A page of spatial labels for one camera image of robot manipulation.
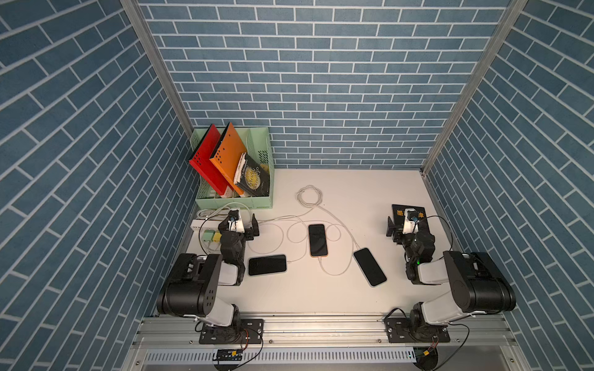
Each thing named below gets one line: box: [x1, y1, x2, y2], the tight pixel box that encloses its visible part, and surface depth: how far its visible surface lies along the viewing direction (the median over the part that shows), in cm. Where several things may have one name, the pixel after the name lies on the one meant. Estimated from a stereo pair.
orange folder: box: [209, 122, 248, 196], surface depth 94 cm
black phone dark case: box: [352, 247, 387, 287], surface depth 89 cm
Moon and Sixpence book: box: [233, 152, 270, 198], surface depth 100 cm
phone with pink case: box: [307, 223, 328, 258], surface depth 96 cm
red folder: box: [188, 123, 233, 197], surface depth 89 cm
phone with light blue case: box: [248, 254, 287, 276], surface depth 90 cm
